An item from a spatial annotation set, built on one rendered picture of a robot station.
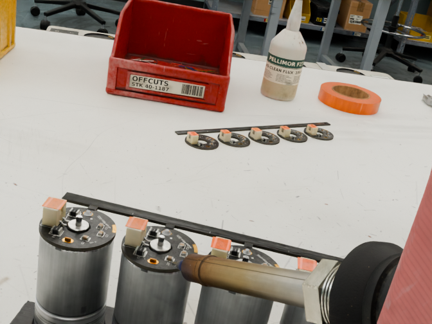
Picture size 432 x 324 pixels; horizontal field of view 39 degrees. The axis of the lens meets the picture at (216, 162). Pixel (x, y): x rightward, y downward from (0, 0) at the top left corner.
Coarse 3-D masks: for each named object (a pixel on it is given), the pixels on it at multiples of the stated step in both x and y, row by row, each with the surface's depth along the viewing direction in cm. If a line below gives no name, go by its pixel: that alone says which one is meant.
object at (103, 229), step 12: (72, 216) 20; (84, 216) 21; (96, 216) 21; (108, 216) 21; (48, 228) 20; (60, 228) 19; (96, 228) 20; (108, 228) 20; (48, 240) 19; (60, 240) 19; (84, 240) 19; (96, 240) 19; (108, 240) 19
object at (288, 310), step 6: (288, 306) 19; (294, 306) 19; (282, 312) 20; (288, 312) 19; (294, 312) 19; (300, 312) 19; (282, 318) 20; (288, 318) 19; (294, 318) 19; (300, 318) 19
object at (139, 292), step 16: (128, 272) 19; (144, 272) 19; (176, 272) 19; (128, 288) 19; (144, 288) 19; (160, 288) 19; (176, 288) 19; (128, 304) 19; (144, 304) 19; (160, 304) 19; (176, 304) 20; (112, 320) 21; (128, 320) 20; (144, 320) 19; (160, 320) 20; (176, 320) 20
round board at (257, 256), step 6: (234, 246) 20; (240, 246) 21; (210, 252) 20; (228, 252) 20; (234, 252) 20; (240, 252) 20; (252, 252) 20; (258, 252) 20; (234, 258) 20; (240, 258) 20; (252, 258) 20; (258, 258) 20; (264, 258) 20; (270, 258) 20; (264, 264) 20; (270, 264) 20; (276, 264) 20
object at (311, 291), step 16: (192, 256) 17; (208, 256) 16; (192, 272) 16; (208, 272) 16; (224, 272) 15; (240, 272) 15; (256, 272) 14; (272, 272) 14; (288, 272) 14; (304, 272) 14; (320, 272) 13; (224, 288) 16; (240, 288) 15; (256, 288) 14; (272, 288) 14; (288, 288) 13; (304, 288) 13; (320, 288) 12; (288, 304) 14; (304, 304) 13; (320, 304) 12; (320, 320) 12
